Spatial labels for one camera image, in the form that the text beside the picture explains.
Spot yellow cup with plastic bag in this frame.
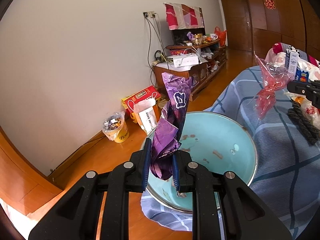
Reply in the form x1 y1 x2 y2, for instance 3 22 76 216
102 112 129 143

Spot red gift box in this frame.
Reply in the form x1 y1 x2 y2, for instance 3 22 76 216
121 86 161 115

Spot red transparent plastic wrapper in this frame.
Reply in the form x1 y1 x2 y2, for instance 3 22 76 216
254 53 293 120

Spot light blue enamel basin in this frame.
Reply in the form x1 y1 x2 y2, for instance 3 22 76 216
146 112 258 213

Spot wooden tv cabinet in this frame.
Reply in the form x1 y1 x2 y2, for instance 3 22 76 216
153 40 227 101

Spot pink heart patterned quilt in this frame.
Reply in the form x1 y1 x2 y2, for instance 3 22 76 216
265 49 319 82

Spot black knitted cloth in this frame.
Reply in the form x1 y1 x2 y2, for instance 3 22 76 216
287 100 319 145

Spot white paper bag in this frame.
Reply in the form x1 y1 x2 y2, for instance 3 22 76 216
133 98 158 135

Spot purple foil wrapper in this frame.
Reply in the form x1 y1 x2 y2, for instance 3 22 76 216
150 73 193 180

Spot wall power socket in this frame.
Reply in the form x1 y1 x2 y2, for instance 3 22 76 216
143 11 156 18

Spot blue plaid bed sheet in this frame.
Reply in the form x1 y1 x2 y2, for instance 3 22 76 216
140 65 320 239

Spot tall white carton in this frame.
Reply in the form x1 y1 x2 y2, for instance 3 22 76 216
285 49 299 75

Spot black white cow pillow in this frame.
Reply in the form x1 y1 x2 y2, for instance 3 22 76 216
272 42 305 56

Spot red double happiness sticker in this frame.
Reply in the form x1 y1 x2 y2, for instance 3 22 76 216
264 0 276 10

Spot red white patchwork cloth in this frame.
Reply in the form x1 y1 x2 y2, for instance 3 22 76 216
164 3 204 30

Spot small blue carton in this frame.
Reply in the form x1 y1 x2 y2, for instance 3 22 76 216
295 66 310 82

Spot orange plastic bag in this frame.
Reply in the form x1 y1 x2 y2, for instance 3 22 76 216
214 27 227 47

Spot yellow white plastic bag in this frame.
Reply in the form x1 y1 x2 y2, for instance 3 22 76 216
284 92 320 129

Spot wooden door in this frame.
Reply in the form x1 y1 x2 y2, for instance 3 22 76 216
221 0 252 52

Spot white box on cabinet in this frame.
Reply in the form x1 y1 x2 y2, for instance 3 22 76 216
168 54 200 68

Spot white mug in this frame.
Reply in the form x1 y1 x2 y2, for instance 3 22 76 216
210 33 218 40

